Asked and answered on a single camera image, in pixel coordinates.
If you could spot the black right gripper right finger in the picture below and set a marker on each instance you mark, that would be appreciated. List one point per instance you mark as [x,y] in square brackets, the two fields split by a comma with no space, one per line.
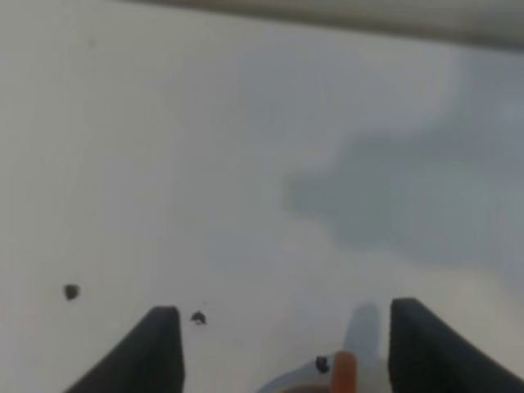
[427,355]

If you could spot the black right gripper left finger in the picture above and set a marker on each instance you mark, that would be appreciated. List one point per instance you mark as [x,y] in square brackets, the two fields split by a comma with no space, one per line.
[149,359]

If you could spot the brown clay teapot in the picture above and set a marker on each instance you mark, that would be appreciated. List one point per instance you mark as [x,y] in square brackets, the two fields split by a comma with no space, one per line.
[344,373]

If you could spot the cream round teapot coaster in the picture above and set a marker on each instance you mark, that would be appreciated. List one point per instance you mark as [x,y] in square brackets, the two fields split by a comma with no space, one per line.
[371,379]

